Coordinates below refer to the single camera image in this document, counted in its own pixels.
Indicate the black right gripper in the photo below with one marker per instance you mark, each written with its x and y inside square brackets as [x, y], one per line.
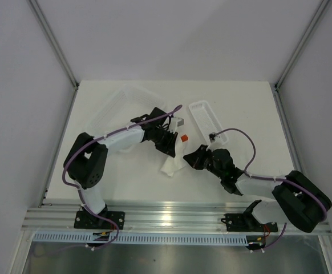
[194, 158]

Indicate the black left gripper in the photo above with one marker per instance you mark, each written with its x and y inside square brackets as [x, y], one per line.
[169, 147]

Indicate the orange plastic spoon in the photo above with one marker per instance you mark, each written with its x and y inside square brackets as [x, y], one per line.
[184, 138]

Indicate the white paper napkin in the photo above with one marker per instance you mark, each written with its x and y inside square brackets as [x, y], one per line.
[172, 165]

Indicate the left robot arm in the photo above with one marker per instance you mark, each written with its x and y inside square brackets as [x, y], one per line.
[84, 165]

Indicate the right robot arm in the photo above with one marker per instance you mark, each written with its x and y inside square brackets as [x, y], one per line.
[290, 199]

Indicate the large white plastic basket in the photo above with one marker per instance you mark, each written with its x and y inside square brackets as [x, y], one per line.
[126, 103]

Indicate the small white cutlery tray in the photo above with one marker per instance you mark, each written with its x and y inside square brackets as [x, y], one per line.
[205, 119]

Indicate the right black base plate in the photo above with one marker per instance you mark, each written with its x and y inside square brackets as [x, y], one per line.
[238, 222]

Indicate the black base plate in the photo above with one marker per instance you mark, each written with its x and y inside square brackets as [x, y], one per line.
[238, 222]
[85, 220]

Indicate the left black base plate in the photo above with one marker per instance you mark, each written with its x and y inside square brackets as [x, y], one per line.
[85, 220]

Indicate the white slotted cable duct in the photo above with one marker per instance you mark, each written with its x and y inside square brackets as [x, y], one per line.
[140, 238]

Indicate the right aluminium frame post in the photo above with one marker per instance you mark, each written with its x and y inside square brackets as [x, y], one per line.
[303, 41]

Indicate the aluminium frame post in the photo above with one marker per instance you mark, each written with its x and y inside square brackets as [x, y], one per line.
[52, 41]
[303, 41]

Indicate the aluminium mounting rail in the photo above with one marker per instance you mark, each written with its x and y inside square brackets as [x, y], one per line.
[148, 217]

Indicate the left aluminium frame post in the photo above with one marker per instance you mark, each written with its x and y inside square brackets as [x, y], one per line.
[52, 41]

